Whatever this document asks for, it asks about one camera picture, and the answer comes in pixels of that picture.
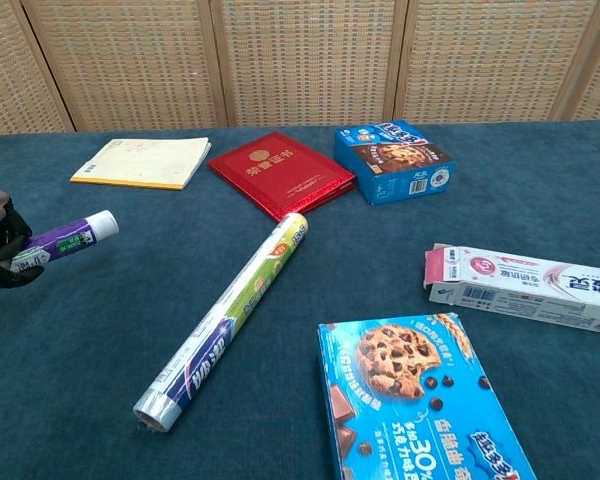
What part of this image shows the cream notepad yellow edge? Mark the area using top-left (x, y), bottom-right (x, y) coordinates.
top-left (69, 137), bottom-right (213, 192)

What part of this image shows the red certificate book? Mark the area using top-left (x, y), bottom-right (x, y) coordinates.
top-left (207, 131), bottom-right (357, 223)

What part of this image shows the teal table mat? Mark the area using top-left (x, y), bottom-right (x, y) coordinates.
top-left (0, 119), bottom-right (600, 480)

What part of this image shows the woven wooden folding screen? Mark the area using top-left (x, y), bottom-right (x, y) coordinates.
top-left (0, 0), bottom-right (600, 139)

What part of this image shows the thick blue brown cookie box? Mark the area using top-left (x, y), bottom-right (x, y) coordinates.
top-left (333, 118), bottom-right (457, 207)

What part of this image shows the white pink toothpaste box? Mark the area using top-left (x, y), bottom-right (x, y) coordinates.
top-left (423, 243), bottom-right (600, 337)

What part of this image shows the flat light blue cookie box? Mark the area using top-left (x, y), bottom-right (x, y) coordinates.
top-left (317, 312), bottom-right (537, 480)

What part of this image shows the cling film roll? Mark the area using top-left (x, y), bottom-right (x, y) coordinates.
top-left (132, 212), bottom-right (310, 434)

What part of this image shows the purple toothpaste tube white cap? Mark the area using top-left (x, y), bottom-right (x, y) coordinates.
top-left (9, 209), bottom-right (120, 274)

